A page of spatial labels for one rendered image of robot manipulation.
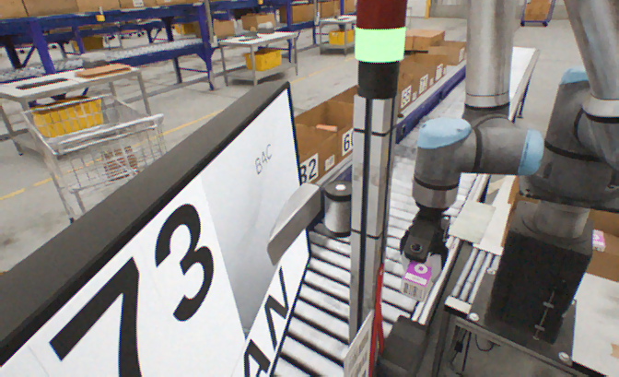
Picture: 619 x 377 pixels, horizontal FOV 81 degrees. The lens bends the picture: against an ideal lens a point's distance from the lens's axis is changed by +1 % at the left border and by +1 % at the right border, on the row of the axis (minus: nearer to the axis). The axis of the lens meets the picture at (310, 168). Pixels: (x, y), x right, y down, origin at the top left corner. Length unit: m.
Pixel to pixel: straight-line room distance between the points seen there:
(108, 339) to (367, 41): 0.32
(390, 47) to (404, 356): 0.52
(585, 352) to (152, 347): 1.19
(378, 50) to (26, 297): 0.33
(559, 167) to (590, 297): 0.61
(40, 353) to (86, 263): 0.04
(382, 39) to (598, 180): 0.71
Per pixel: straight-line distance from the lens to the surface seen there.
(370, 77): 0.39
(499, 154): 0.73
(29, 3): 5.67
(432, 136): 0.70
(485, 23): 0.81
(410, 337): 0.74
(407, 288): 0.88
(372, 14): 0.38
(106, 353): 0.23
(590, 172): 0.99
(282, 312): 0.50
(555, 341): 1.28
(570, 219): 1.07
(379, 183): 0.43
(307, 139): 1.75
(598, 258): 1.54
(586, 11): 0.72
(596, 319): 1.42
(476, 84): 0.83
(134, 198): 0.25
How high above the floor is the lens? 1.67
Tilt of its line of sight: 28 degrees down
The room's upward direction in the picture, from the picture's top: 2 degrees counter-clockwise
